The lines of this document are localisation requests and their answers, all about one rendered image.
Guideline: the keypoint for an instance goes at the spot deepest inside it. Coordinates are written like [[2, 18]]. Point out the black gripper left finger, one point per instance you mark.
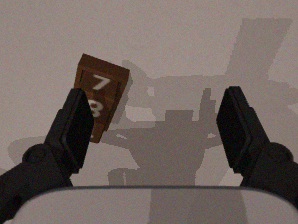
[[49, 165]]

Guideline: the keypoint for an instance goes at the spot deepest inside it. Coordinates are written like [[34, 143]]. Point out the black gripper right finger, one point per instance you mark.
[[263, 164]]

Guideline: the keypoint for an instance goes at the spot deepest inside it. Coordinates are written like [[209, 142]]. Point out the brown wooden cube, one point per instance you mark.
[[97, 131], [101, 93]]

